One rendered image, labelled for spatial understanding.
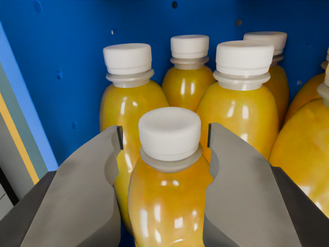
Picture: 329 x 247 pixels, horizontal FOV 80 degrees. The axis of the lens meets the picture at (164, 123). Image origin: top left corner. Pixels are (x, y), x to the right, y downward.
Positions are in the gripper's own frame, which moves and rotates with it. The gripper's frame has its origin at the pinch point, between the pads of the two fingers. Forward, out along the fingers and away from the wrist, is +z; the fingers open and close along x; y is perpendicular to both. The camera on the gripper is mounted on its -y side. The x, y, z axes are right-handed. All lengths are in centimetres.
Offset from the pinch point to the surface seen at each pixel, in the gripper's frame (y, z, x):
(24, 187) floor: 122, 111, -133
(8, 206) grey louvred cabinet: 129, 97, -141
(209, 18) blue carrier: -5.4, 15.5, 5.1
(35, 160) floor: 92, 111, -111
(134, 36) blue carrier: -4.2, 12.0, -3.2
